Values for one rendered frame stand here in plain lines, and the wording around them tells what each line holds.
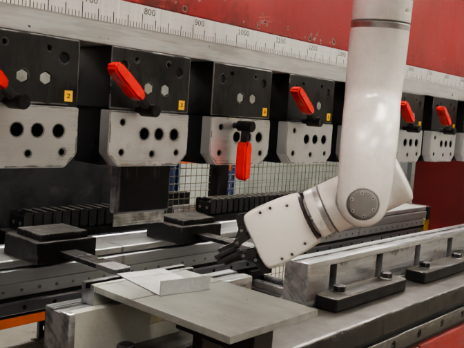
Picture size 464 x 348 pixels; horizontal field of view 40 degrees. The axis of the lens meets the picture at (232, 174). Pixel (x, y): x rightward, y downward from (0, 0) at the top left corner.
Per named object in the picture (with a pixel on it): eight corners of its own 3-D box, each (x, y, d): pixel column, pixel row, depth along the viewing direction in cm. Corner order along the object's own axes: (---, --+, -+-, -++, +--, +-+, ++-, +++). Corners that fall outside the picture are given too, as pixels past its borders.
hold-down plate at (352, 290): (335, 313, 129) (337, 299, 129) (313, 306, 133) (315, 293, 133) (405, 290, 152) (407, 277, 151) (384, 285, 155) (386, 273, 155)
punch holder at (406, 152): (390, 162, 148) (397, 90, 146) (358, 159, 153) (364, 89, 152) (420, 161, 159) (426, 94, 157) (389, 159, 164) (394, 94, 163)
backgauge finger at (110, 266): (90, 286, 98) (91, 253, 97) (3, 253, 115) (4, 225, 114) (150, 275, 106) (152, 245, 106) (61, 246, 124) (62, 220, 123)
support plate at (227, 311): (229, 344, 75) (230, 336, 75) (94, 292, 92) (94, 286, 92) (317, 316, 88) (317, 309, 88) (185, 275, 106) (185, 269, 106)
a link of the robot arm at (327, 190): (338, 238, 99) (340, 226, 108) (419, 203, 96) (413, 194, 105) (315, 189, 99) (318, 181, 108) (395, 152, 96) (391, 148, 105)
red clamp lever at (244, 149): (245, 181, 104) (249, 121, 103) (226, 178, 107) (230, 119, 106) (252, 181, 105) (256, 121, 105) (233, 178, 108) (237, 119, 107)
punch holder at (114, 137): (107, 166, 88) (113, 45, 87) (71, 161, 94) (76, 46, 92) (186, 165, 99) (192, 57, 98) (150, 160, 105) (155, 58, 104)
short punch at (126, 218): (117, 228, 95) (120, 163, 94) (108, 225, 96) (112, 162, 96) (167, 222, 103) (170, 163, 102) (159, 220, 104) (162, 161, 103)
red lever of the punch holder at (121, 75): (123, 59, 83) (163, 110, 89) (103, 59, 86) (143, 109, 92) (115, 68, 82) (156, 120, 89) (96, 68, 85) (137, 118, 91)
